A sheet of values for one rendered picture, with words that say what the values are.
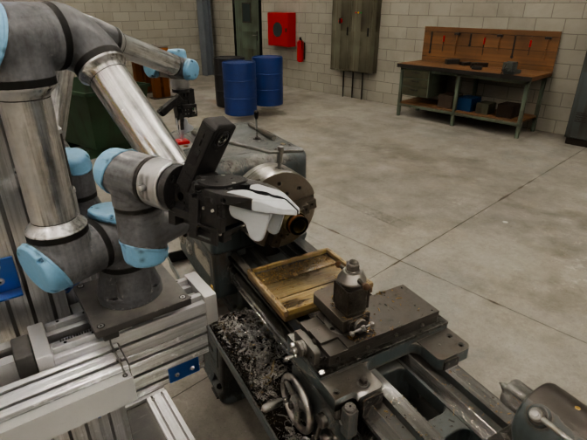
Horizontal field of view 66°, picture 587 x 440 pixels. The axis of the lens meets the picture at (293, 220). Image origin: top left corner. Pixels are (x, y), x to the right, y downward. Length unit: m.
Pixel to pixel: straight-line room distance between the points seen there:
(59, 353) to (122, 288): 0.19
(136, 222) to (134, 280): 0.38
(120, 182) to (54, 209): 0.27
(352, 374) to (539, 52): 7.12
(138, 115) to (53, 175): 0.19
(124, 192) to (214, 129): 0.20
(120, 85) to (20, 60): 0.16
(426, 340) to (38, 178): 1.09
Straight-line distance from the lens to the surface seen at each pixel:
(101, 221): 1.06
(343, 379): 1.28
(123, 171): 0.72
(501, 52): 8.24
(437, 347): 1.44
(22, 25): 0.90
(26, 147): 0.94
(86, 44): 0.95
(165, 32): 12.86
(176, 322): 1.22
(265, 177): 1.68
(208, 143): 0.61
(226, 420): 2.40
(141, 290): 1.13
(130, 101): 0.90
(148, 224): 0.76
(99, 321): 1.13
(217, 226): 0.60
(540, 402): 1.02
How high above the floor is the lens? 1.81
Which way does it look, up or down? 26 degrees down
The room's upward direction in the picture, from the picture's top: straight up
